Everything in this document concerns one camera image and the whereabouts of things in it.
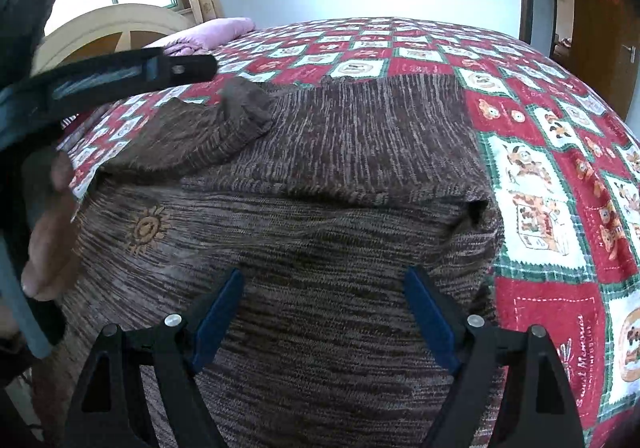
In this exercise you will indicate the person's left hand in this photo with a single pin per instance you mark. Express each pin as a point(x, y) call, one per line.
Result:
point(55, 238)

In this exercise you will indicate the red bear printed bed cover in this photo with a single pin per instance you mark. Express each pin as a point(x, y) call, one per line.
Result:
point(550, 238)

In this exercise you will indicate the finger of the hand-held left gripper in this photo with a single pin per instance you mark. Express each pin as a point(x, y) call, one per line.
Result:
point(180, 68)

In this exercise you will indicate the cream wooden headboard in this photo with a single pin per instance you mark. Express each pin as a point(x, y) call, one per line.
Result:
point(100, 23)

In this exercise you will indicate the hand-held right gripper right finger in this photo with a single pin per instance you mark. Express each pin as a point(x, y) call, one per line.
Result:
point(430, 318)

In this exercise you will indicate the folded pink blanket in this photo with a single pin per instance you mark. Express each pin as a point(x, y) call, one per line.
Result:
point(210, 33)

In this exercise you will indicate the brown knit sweater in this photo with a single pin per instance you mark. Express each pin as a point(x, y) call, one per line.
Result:
point(325, 153)

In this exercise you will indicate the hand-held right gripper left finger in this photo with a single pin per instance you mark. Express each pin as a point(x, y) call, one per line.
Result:
point(220, 318)

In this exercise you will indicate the brown wooden door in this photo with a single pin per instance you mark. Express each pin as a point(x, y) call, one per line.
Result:
point(600, 38)

